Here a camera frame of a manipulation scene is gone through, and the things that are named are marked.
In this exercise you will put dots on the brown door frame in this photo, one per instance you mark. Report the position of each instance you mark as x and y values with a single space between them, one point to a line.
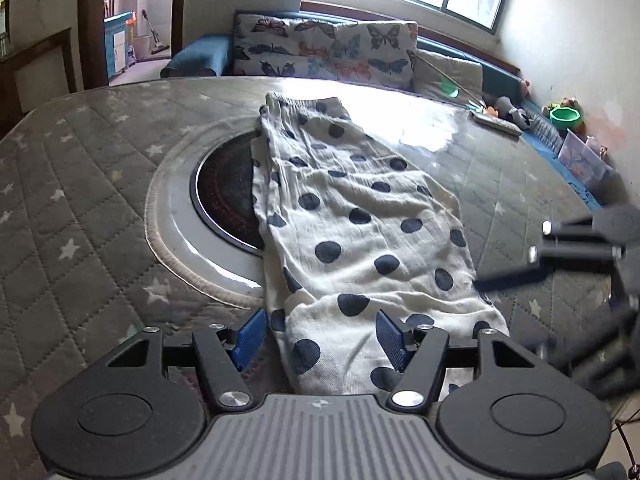
92 20

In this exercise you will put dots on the mop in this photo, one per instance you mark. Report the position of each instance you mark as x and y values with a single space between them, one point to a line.
156 40

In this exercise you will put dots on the butterfly print cushion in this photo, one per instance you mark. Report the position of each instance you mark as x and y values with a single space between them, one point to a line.
320 50

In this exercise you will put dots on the white cushion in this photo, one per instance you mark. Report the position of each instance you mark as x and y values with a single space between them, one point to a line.
455 77

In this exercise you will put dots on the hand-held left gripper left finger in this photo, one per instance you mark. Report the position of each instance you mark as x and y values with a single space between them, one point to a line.
248 338

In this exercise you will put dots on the grey plush toy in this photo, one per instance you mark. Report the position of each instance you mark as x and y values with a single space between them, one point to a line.
512 112

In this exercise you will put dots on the green bowl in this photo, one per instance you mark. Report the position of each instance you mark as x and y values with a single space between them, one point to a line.
565 117

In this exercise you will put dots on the grey quilted star table cover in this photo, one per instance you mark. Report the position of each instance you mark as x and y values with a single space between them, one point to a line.
70 210

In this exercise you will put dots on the blue sofa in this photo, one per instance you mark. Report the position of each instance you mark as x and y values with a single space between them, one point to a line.
195 55

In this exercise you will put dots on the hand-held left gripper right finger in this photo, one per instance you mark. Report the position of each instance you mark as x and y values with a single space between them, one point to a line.
392 342

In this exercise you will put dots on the round black cooktop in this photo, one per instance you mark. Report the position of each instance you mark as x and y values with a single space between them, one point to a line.
227 195

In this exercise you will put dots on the pink plush toy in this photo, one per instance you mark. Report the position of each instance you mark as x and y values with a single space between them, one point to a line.
525 87

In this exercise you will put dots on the thin stick with green tip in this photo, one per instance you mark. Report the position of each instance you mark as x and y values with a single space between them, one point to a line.
452 91

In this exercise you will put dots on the clear plastic box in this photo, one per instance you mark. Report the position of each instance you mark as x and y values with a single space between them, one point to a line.
582 160

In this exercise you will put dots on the remote control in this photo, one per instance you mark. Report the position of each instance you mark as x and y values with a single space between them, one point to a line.
495 124

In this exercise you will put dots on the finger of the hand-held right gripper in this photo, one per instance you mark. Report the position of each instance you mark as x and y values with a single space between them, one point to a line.
595 355
560 252

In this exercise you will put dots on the white polka dot pants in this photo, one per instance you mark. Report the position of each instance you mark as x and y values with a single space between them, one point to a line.
360 220

